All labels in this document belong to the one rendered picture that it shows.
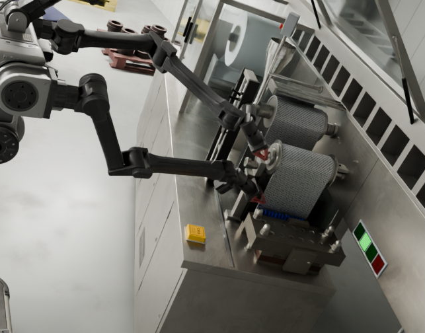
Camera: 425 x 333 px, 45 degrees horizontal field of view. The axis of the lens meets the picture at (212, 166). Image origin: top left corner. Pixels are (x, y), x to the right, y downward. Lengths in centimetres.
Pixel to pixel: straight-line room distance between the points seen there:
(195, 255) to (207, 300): 21
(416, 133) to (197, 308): 106
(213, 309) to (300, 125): 86
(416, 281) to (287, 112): 89
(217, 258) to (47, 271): 128
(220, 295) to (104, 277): 114
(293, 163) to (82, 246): 160
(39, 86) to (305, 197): 120
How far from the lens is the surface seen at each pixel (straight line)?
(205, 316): 215
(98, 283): 302
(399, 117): 203
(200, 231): 205
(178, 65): 202
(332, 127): 237
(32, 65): 149
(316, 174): 211
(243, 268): 202
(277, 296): 214
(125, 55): 583
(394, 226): 188
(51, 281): 297
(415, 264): 178
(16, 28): 164
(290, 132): 226
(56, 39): 193
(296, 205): 218
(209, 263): 196
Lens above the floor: 210
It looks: 28 degrees down
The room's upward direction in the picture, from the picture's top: 23 degrees clockwise
